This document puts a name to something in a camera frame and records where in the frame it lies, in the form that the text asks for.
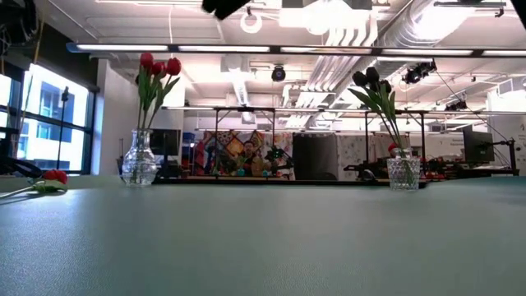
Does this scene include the orange artificial tulip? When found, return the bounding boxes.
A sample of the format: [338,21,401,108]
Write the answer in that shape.
[0,169,69,199]

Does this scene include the round clear glass vase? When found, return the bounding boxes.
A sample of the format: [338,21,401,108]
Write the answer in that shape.
[121,128,159,188]

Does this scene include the faceted clear glass vase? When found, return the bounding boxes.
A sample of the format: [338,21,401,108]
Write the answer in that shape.
[386,147,422,191]

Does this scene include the black crossbar with light strips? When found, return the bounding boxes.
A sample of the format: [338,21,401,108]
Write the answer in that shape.
[67,42,526,58]

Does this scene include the long background light bar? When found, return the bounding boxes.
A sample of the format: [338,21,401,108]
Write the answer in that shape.
[162,105,526,116]

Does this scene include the colourful patchwork cloth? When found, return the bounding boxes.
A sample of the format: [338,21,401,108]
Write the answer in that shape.
[192,130,293,178]

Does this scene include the black computer monitor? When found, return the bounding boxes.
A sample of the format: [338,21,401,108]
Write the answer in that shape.
[463,130,496,164]
[148,128,182,178]

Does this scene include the black partition panel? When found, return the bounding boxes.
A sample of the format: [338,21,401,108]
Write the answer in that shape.
[292,132,339,181]

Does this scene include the white patterned cloth panel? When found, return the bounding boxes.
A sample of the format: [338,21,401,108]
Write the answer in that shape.
[337,133,395,169]

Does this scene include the black tripod stand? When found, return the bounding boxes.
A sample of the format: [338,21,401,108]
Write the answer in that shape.
[56,86,70,170]

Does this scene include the large black framed window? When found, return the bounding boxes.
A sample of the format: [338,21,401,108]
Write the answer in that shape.
[0,61,98,176]

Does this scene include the green table mat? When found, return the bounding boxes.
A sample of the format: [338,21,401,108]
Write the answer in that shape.
[0,175,526,296]

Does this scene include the white hanging ring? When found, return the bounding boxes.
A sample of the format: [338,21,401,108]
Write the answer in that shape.
[239,12,264,35]

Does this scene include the black round ceiling camera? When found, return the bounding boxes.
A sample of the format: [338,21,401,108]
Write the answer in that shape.
[270,64,287,83]

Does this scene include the black background rig frame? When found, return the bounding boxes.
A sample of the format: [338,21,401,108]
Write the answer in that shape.
[213,106,277,178]
[364,109,427,178]

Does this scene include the black table frame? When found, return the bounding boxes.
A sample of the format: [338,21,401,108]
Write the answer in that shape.
[151,176,391,186]

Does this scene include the silver ceiling duct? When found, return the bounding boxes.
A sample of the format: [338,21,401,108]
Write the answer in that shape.
[361,0,478,87]

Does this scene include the yellow cable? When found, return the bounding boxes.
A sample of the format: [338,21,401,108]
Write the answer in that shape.
[32,18,45,62]

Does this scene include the black ceiling camera cluster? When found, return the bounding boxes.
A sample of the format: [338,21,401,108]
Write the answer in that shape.
[401,60,437,86]

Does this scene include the black cable loop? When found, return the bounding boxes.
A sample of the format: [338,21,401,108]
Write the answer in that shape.
[0,157,43,178]

